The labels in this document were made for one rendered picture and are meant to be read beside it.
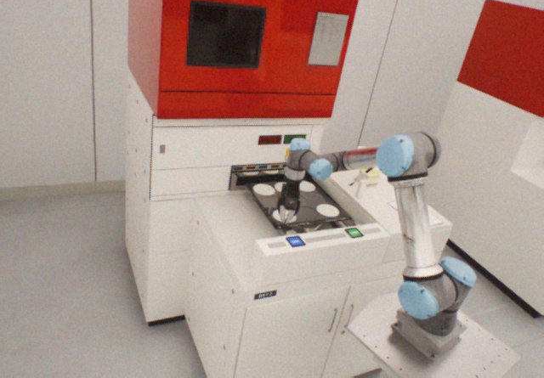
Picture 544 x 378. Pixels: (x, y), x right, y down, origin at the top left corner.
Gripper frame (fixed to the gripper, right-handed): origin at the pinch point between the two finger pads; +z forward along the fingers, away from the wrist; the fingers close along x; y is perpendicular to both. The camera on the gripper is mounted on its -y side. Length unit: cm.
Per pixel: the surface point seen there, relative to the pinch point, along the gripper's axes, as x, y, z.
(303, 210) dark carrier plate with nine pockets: -8.3, 14.0, 1.3
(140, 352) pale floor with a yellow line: 58, 1, 91
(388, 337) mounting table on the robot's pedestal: -37, -45, 9
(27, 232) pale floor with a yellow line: 157, 81, 91
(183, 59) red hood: 48, 13, -55
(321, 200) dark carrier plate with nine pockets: -16.9, 25.6, 1.3
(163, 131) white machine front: 55, 16, -24
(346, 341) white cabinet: -38, -7, 54
